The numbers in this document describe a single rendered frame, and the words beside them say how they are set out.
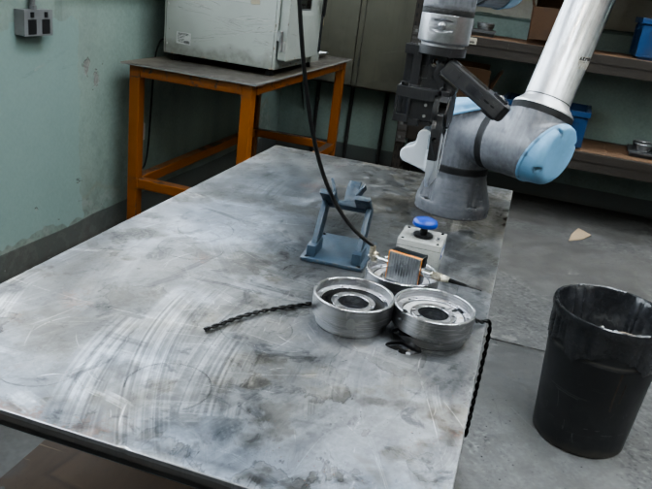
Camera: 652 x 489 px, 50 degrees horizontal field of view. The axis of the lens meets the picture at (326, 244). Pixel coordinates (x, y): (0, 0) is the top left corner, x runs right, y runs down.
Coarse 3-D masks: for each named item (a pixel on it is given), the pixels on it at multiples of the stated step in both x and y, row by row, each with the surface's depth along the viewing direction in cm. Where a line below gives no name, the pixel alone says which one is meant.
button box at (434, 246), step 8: (408, 232) 113; (416, 232) 112; (432, 232) 114; (400, 240) 110; (408, 240) 110; (416, 240) 110; (424, 240) 110; (432, 240) 111; (440, 240) 111; (408, 248) 110; (416, 248) 109; (424, 248) 109; (432, 248) 109; (440, 248) 108; (432, 256) 109; (440, 256) 111; (432, 264) 110
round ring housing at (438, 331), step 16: (416, 288) 93; (432, 288) 94; (400, 304) 91; (432, 304) 92; (448, 304) 93; (464, 304) 91; (400, 320) 87; (416, 320) 85; (432, 320) 87; (448, 320) 88; (464, 320) 90; (400, 336) 88; (416, 336) 85; (432, 336) 85; (448, 336) 85; (464, 336) 86
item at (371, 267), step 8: (384, 256) 103; (368, 264) 99; (376, 264) 102; (384, 264) 103; (368, 272) 97; (384, 272) 100; (376, 280) 95; (384, 280) 94; (392, 280) 98; (432, 280) 99; (392, 288) 94; (400, 288) 94
